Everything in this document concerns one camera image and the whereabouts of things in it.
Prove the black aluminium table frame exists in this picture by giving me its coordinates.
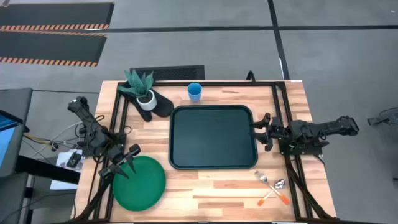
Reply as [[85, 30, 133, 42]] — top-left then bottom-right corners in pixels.
[[58, 80, 338, 224]]

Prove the white plant pot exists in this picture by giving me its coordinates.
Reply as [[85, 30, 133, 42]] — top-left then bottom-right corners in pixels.
[[136, 90, 158, 112]]

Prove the green round plate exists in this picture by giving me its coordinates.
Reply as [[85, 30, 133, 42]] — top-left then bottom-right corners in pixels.
[[111, 155, 167, 213]]

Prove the blue plastic cup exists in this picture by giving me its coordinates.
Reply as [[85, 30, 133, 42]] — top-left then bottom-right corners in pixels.
[[187, 82, 203, 103]]

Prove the computer monitor with blue screen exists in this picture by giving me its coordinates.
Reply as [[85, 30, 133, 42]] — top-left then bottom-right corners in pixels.
[[0, 108, 26, 179]]

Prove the white paper sheet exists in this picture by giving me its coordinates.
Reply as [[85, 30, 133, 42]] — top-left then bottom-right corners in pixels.
[[49, 149, 85, 191]]

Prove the green snake plant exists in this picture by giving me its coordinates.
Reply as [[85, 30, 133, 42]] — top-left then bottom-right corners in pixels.
[[117, 68, 155, 99]]

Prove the black hazard-striped floor mat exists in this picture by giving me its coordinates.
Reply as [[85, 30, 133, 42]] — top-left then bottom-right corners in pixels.
[[0, 2, 116, 32], [0, 30, 108, 68]]

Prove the fork with orange handle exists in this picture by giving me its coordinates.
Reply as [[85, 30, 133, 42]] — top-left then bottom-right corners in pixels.
[[254, 170, 290, 206]]

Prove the small black device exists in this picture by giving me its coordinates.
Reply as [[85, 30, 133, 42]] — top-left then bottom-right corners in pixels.
[[66, 151, 83, 169]]

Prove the black perforated floor mat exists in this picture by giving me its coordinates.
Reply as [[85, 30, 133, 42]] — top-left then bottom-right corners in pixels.
[[129, 64, 206, 82]]

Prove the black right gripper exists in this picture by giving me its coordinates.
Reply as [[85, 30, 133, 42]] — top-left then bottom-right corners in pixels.
[[250, 113, 292, 153]]

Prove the bundle of loose cables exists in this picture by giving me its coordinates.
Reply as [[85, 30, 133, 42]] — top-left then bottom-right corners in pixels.
[[21, 120, 85, 158]]

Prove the dark green plastic tray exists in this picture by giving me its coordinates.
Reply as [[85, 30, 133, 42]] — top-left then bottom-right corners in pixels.
[[168, 104, 259, 170]]

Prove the black chair base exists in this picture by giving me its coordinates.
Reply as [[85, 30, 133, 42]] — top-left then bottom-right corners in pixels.
[[366, 106, 398, 127]]

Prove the spoon with orange handle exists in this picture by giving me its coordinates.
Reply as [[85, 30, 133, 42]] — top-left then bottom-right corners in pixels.
[[257, 179, 287, 207]]

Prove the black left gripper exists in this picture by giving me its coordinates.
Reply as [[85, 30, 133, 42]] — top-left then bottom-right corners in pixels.
[[99, 143, 142, 180]]

